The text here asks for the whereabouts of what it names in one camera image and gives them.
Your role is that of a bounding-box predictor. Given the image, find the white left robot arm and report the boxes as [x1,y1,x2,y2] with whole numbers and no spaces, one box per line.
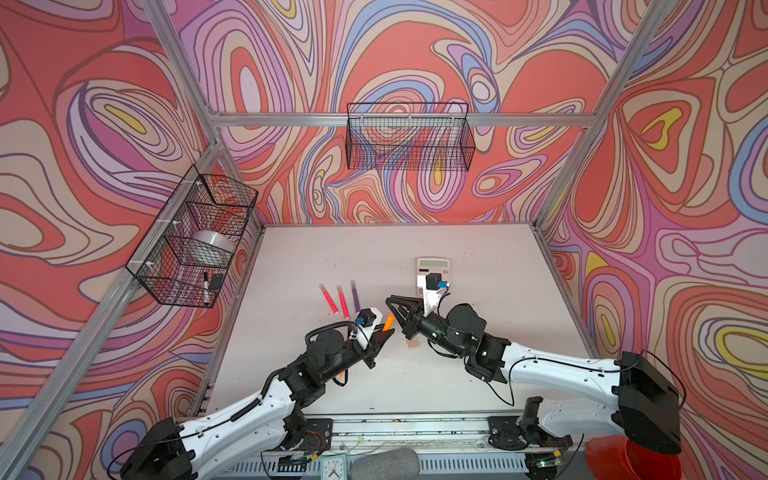
[119,327,394,479]

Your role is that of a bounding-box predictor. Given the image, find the purple pen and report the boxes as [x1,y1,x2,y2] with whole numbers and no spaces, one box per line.
[351,287,361,312]

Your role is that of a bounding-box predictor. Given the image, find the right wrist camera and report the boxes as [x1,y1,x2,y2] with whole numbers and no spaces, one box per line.
[417,273,450,316]

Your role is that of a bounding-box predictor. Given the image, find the silver tape roll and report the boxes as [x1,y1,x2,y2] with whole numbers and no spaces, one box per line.
[192,230,235,253]

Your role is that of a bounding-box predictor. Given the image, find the black wire basket left wall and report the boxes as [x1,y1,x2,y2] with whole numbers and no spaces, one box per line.
[125,166,258,309]

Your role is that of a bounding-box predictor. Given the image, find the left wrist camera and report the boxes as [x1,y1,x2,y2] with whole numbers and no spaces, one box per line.
[355,307,384,350]

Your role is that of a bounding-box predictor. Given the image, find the pink desk calculator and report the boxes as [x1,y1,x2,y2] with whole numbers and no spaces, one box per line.
[416,257,452,282]

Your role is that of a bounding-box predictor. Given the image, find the pink pen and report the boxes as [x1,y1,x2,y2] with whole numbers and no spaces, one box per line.
[338,290,350,320]
[322,290,339,314]

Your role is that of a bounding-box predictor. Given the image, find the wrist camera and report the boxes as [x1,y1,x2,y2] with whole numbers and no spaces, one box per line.
[355,307,384,350]
[417,273,450,316]

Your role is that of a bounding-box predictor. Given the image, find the black wire basket wall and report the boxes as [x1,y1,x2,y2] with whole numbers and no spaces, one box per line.
[125,166,258,309]
[345,100,476,172]

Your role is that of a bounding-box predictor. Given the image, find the black marker in basket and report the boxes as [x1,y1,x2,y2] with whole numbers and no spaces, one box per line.
[202,271,210,307]

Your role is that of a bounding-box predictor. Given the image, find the small white clock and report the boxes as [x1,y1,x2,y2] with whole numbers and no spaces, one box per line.
[320,455,348,480]

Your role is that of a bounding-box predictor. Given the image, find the red bucket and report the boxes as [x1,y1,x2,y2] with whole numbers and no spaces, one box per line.
[585,436,682,480]

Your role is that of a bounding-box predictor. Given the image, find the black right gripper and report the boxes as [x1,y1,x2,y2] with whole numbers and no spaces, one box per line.
[385,296,466,359]

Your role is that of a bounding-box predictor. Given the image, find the black wire basket back wall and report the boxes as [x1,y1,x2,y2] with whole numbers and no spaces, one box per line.
[345,100,476,172]

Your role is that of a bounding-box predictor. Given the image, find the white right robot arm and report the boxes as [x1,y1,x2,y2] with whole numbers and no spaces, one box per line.
[386,295,683,455]

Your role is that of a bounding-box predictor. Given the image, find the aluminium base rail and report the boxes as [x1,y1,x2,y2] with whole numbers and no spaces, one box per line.
[219,412,573,479]

